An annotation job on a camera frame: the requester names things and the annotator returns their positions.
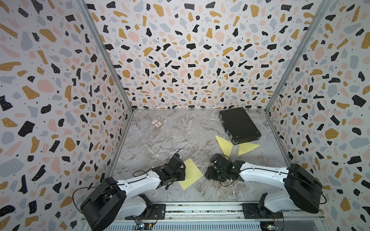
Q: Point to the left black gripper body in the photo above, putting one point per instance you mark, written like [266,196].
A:
[179,176]

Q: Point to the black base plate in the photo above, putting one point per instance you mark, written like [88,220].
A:
[253,211]
[154,212]

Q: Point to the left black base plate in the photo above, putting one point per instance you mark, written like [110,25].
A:
[154,212]

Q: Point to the small green circuit board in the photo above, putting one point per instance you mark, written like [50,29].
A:
[140,226]

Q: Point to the yellow square paper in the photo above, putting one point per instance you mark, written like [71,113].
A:
[225,145]
[192,174]
[246,147]

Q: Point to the small pink white card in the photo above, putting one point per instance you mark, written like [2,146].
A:
[156,123]

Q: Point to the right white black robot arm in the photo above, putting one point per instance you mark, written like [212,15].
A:
[299,190]

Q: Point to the black hard case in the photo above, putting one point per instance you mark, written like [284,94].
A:
[239,126]

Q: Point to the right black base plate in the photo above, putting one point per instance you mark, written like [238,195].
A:
[253,211]

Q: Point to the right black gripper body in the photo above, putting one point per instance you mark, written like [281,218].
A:
[213,174]

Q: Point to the aluminium mounting rail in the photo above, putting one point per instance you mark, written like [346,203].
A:
[223,216]

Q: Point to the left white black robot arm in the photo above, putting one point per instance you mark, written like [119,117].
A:
[113,199]

